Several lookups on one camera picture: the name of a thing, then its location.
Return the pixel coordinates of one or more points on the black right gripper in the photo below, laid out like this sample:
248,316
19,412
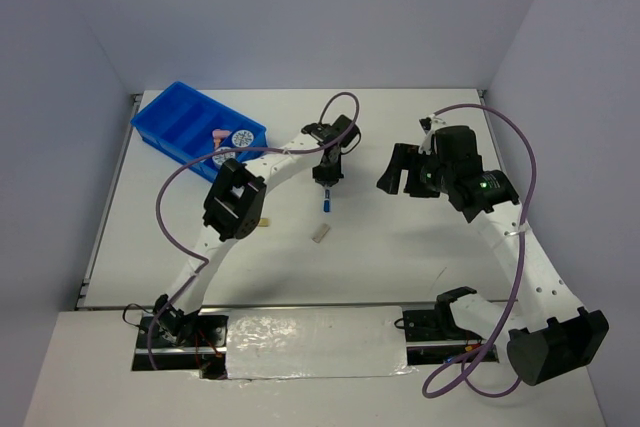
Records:
405,156

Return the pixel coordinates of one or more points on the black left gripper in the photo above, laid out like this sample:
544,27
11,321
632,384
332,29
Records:
332,177

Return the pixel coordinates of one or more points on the blue white marker pen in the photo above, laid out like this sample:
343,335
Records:
327,200

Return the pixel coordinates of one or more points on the white rectangular eraser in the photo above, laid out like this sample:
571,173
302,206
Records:
320,233

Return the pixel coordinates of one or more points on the round blue tape roll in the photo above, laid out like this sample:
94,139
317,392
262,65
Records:
222,155
242,138

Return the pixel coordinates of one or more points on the pink highlighter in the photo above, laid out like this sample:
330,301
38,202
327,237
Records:
219,135

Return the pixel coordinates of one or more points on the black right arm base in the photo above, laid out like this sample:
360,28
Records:
433,340

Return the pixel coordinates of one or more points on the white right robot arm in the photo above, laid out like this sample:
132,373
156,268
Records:
544,331

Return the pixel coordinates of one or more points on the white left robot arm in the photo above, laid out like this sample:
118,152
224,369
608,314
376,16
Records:
233,207

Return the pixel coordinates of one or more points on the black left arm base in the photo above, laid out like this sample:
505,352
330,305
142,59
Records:
169,340

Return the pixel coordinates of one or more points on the blue divided plastic bin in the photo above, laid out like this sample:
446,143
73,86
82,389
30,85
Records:
180,120

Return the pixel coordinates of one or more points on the silver foil covered panel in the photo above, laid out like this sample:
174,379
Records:
309,343

